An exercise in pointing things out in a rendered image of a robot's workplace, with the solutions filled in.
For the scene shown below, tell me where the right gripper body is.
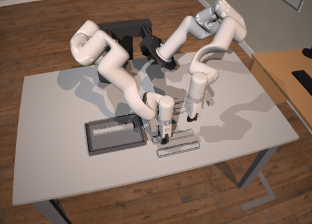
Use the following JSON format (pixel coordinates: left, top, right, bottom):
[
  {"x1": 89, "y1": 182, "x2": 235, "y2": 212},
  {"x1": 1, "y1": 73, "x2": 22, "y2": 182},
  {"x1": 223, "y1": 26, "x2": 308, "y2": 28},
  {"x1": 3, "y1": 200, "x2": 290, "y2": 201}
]
[{"x1": 158, "y1": 123, "x2": 172, "y2": 138}]

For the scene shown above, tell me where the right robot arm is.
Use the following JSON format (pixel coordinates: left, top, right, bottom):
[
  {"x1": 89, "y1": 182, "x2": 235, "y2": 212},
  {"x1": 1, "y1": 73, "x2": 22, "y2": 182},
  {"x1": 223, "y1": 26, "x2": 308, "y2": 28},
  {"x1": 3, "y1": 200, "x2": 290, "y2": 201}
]
[{"x1": 70, "y1": 20, "x2": 175, "y2": 132}]

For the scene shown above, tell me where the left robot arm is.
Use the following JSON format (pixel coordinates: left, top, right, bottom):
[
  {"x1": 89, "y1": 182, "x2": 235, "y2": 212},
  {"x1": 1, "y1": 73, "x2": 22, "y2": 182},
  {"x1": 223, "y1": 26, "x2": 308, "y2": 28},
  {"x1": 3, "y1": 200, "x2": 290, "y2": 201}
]
[{"x1": 156, "y1": 0, "x2": 246, "y2": 106}]

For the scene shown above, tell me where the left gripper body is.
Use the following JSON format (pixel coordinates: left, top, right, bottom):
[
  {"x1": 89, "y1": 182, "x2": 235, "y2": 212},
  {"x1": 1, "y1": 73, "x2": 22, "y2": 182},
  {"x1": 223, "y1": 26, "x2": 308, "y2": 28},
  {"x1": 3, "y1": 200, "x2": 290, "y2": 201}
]
[{"x1": 184, "y1": 95, "x2": 202, "y2": 119}]

